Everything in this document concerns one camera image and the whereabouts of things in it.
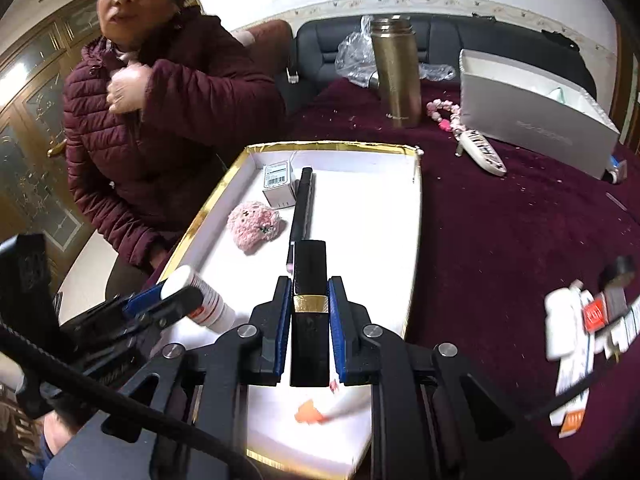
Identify brown leather chair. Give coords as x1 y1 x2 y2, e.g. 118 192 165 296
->
232 19 294 68

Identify plain white bottle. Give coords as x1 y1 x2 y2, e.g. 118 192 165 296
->
544 282 587 361

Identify small white barcode box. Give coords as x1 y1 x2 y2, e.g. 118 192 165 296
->
262 160 301 209

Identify grey shoe box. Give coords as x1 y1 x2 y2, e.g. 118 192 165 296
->
458 48 622 180

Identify gold thermos flask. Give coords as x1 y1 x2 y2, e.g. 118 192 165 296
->
369 16 423 129

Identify blue white box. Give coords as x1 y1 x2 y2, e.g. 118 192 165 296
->
605 305 640 358

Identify black leather sofa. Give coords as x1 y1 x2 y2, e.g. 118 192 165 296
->
295 15 598 106

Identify pink bead chain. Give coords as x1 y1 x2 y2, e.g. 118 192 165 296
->
426 99 463 134

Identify black tape roll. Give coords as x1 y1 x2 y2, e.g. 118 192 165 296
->
599 255 637 292

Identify pink plush toy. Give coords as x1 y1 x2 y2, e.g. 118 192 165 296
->
227 201 282 256

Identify white tube with orange cap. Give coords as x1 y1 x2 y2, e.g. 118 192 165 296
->
295 385 372 427

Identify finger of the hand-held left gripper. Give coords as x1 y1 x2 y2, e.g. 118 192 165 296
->
65 284 166 342
85 285 203 367

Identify wooden glass door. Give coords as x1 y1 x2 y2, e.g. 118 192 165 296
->
0 5 101 271

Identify black braided cable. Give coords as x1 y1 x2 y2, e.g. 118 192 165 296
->
0 325 263 480

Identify orange white box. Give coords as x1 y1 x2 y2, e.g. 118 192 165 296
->
549 350 601 434

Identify blue jeans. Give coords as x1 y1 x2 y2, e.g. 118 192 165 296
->
27 410 66 480

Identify black lipstick with gold band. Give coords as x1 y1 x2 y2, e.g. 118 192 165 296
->
290 240 331 388

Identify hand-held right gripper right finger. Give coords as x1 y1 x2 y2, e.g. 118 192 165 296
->
327 276 571 480

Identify white bottle with red label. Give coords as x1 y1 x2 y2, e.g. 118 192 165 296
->
162 265 237 333

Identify clear plastic bag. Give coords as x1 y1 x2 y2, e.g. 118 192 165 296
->
334 29 457 88

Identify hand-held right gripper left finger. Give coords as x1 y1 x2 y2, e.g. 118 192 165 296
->
42 276 293 480

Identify long black cosmetic tube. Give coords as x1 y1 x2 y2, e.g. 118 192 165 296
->
287 167 316 273

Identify white patterned key case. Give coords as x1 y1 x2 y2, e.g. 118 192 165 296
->
455 129 507 177

